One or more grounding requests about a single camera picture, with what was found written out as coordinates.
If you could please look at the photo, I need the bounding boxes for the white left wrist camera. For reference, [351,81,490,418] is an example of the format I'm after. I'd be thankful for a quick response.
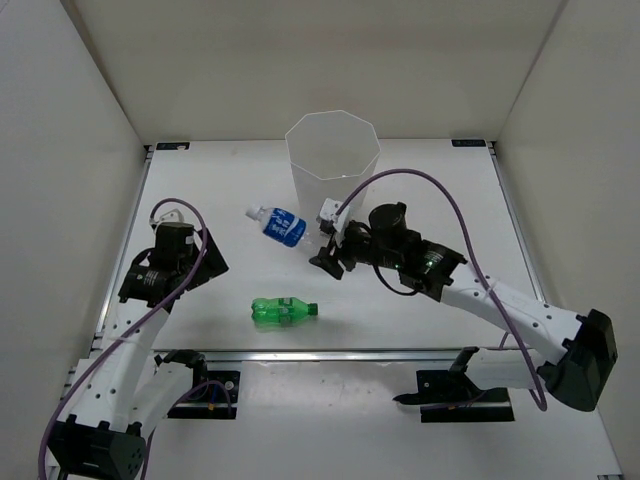
[149,208,184,230]

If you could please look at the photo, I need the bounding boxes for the white octagonal plastic bin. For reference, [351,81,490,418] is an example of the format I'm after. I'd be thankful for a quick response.
[285,110,380,245]

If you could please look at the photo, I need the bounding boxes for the dark left table sticker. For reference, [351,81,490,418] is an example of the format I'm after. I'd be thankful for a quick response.
[155,142,190,151]

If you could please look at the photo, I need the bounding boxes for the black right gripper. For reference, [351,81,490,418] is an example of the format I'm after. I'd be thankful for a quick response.
[314,221,403,275]

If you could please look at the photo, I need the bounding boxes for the dark table sticker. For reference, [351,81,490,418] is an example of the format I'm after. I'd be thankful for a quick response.
[155,142,190,151]
[451,139,486,148]

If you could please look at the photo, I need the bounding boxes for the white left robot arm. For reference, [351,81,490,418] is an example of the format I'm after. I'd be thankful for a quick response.
[39,222,229,479]

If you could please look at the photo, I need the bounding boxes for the dark right table sticker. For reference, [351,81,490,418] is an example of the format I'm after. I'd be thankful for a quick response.
[451,139,486,148]

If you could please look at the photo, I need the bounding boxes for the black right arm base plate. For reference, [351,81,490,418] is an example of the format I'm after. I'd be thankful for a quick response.
[393,362,515,424]

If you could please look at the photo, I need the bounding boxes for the green plastic soda bottle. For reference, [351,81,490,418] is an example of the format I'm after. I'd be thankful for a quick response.
[251,297,319,329]

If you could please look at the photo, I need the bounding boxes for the clear bottle blue label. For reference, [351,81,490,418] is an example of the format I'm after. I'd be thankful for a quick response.
[245,205,320,256]

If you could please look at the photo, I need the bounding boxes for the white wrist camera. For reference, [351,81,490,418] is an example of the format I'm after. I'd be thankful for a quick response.
[316,198,344,236]
[149,208,184,230]

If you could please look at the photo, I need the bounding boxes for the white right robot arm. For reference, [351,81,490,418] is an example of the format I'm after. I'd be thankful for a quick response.
[310,199,618,412]

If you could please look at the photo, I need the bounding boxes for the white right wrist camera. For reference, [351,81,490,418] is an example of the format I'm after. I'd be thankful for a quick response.
[316,198,344,236]

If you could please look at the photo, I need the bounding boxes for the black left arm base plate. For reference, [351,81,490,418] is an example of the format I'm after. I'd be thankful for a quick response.
[167,362,241,420]

